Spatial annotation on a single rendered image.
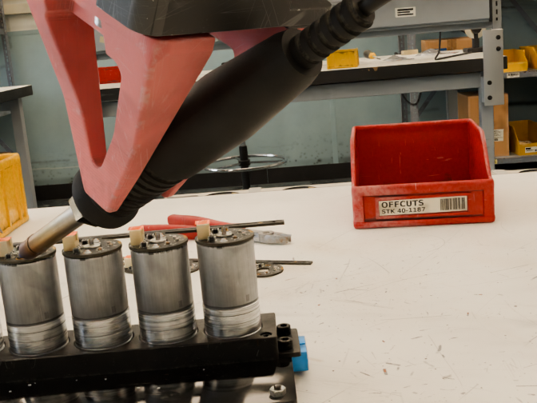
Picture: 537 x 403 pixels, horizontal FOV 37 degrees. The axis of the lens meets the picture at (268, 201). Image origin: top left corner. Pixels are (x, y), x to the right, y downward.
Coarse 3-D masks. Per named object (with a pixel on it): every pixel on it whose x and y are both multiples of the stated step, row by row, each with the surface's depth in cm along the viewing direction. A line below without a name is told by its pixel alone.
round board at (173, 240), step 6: (150, 234) 34; (168, 234) 35; (174, 234) 35; (180, 234) 35; (168, 240) 34; (174, 240) 34; (180, 240) 34; (186, 240) 34; (132, 246) 33; (138, 246) 33; (144, 246) 33; (150, 246) 33; (162, 246) 33; (168, 246) 33; (174, 246) 33; (180, 246) 33; (144, 252) 33; (150, 252) 33
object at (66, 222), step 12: (72, 204) 28; (60, 216) 29; (72, 216) 29; (48, 228) 30; (60, 228) 29; (72, 228) 29; (36, 240) 31; (48, 240) 30; (60, 240) 30; (24, 252) 32; (36, 252) 31
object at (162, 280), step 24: (144, 264) 33; (168, 264) 33; (144, 288) 33; (168, 288) 33; (192, 288) 34; (144, 312) 33; (168, 312) 33; (192, 312) 34; (144, 336) 34; (168, 336) 33; (192, 336) 34
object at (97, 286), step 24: (72, 264) 33; (96, 264) 33; (120, 264) 34; (72, 288) 33; (96, 288) 33; (120, 288) 34; (72, 312) 34; (96, 312) 33; (120, 312) 34; (96, 336) 33; (120, 336) 34
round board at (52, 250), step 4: (16, 248) 34; (52, 248) 34; (48, 252) 34; (52, 252) 33; (8, 256) 33; (12, 256) 33; (16, 256) 33; (40, 256) 33; (44, 256) 33; (48, 256) 33; (0, 260) 33; (4, 260) 33; (8, 260) 33; (12, 260) 33; (16, 260) 33; (20, 260) 33; (24, 260) 33; (28, 260) 33; (32, 260) 33; (36, 260) 33
